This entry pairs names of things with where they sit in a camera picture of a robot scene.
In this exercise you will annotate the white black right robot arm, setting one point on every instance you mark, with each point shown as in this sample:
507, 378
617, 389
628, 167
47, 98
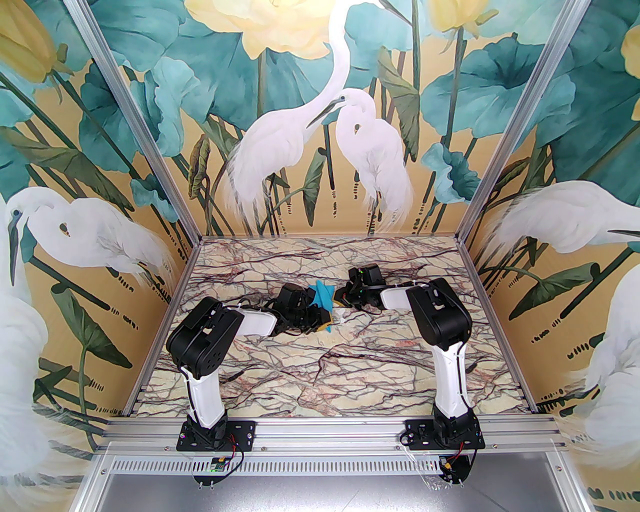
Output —
450, 385

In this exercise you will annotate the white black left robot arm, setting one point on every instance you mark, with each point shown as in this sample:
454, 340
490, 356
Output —
205, 400

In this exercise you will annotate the grey metal sheet panel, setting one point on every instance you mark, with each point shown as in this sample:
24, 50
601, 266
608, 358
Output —
325, 495

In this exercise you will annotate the perforated metal strip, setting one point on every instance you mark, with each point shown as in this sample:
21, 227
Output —
325, 466

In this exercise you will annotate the small green circuit board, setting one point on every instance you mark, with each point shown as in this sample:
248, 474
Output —
217, 465

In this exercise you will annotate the aluminium front frame rail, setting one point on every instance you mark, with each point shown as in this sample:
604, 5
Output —
325, 435

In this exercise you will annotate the aluminium table edge rail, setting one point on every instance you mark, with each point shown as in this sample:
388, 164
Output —
185, 272
475, 272

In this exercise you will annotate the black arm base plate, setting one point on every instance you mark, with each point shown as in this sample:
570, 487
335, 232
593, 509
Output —
245, 432
415, 435

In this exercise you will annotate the black round mounting bracket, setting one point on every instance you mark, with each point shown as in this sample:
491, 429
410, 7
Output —
462, 472

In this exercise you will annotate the aluminium frame post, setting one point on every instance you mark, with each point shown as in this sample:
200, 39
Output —
520, 125
135, 125

